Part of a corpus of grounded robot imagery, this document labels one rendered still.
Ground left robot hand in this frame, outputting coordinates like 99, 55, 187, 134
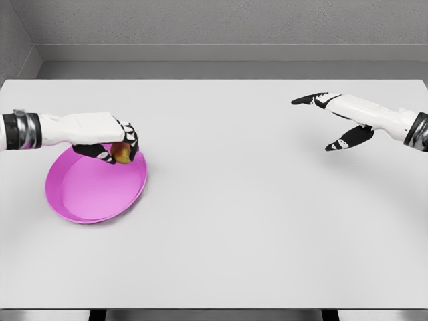
65, 111, 140, 165

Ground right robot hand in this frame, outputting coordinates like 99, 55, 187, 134
290, 92, 379, 152

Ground red yellow apple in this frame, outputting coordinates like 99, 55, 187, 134
110, 142, 132, 165

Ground pink round plate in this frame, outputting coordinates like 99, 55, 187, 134
45, 143, 148, 225

